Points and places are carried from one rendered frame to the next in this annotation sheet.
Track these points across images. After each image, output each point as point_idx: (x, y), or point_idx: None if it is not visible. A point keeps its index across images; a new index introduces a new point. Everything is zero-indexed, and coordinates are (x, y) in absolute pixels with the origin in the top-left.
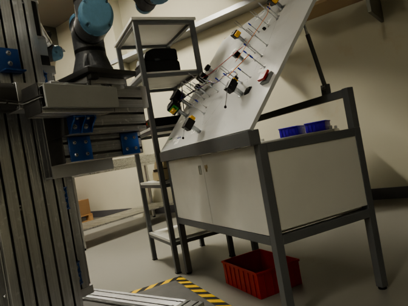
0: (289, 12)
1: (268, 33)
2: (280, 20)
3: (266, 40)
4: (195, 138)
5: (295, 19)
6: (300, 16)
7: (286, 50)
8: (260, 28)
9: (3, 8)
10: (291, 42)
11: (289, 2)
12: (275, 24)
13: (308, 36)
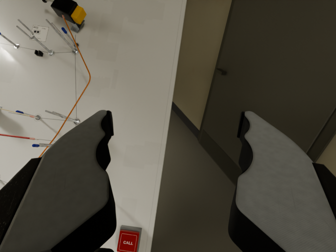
0: (113, 62)
1: (62, 81)
2: (88, 64)
3: (63, 99)
4: None
5: (145, 101)
6: (155, 102)
7: (153, 180)
8: (14, 32)
9: None
10: (161, 168)
11: (99, 27)
12: (78, 67)
13: None
